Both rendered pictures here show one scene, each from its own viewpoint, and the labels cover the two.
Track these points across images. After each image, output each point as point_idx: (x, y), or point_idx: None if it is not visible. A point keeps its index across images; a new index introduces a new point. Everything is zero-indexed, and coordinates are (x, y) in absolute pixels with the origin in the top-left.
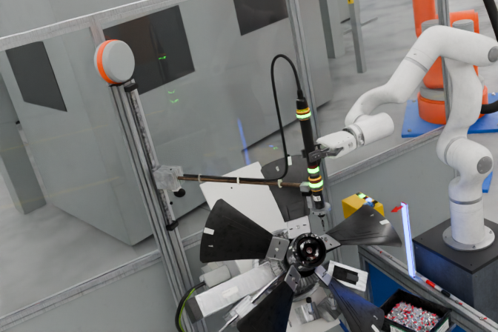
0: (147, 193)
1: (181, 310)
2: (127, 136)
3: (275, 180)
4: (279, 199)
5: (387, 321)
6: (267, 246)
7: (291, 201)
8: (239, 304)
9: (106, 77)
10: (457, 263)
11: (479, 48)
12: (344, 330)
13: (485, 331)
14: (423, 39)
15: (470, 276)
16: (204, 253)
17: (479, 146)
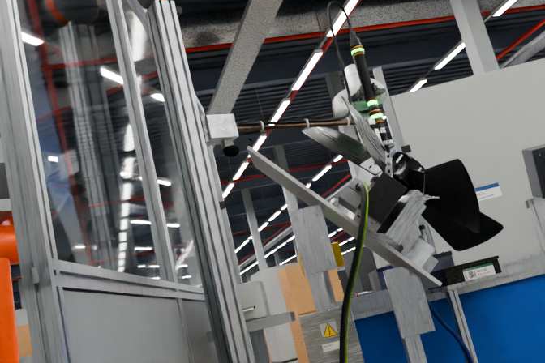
0: (197, 146)
1: (366, 203)
2: (175, 63)
3: (342, 118)
4: (339, 151)
5: (459, 266)
6: (384, 155)
7: (352, 149)
8: (414, 190)
9: None
10: (435, 254)
11: (379, 83)
12: (428, 304)
13: (505, 266)
14: (354, 66)
15: (450, 259)
16: (362, 136)
17: None
